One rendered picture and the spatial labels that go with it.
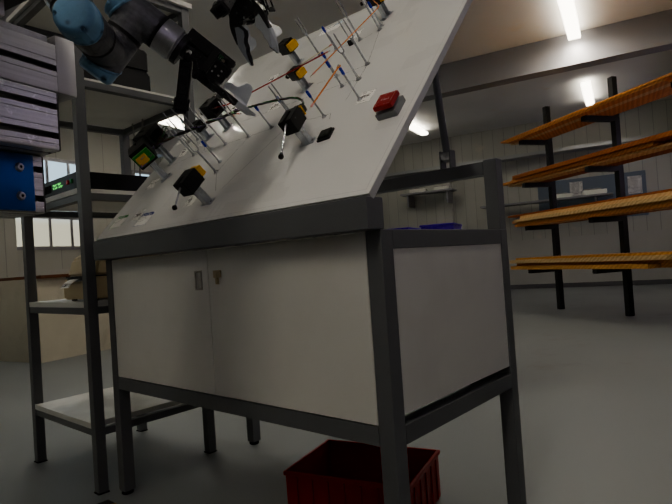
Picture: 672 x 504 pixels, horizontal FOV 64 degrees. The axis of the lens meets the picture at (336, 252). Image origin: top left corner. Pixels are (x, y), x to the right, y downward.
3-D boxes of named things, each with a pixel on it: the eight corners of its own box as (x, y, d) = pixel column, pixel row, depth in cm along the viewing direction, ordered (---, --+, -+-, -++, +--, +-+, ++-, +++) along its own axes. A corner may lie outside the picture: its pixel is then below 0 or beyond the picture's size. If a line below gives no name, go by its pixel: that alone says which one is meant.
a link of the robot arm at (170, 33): (147, 46, 110) (153, 49, 118) (166, 61, 111) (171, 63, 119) (168, 16, 109) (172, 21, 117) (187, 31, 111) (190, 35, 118)
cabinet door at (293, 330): (375, 427, 108) (362, 232, 108) (213, 395, 144) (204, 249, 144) (383, 423, 110) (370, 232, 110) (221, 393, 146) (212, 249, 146)
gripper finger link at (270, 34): (296, 41, 127) (272, 10, 127) (281, 44, 123) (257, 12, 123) (288, 50, 129) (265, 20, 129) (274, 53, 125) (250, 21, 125)
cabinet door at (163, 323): (214, 395, 144) (205, 249, 145) (117, 376, 180) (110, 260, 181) (220, 393, 146) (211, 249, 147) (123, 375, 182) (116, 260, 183)
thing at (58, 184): (79, 188, 189) (78, 170, 189) (40, 201, 212) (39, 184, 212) (163, 193, 214) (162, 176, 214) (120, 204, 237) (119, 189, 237)
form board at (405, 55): (99, 243, 183) (95, 240, 182) (242, 69, 235) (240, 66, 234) (373, 199, 105) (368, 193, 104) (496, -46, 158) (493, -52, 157)
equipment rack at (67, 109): (97, 497, 181) (65, -43, 184) (31, 462, 221) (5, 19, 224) (220, 450, 219) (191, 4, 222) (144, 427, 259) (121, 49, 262)
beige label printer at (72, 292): (91, 301, 191) (88, 246, 191) (63, 301, 204) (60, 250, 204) (164, 293, 215) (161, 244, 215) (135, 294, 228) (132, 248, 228)
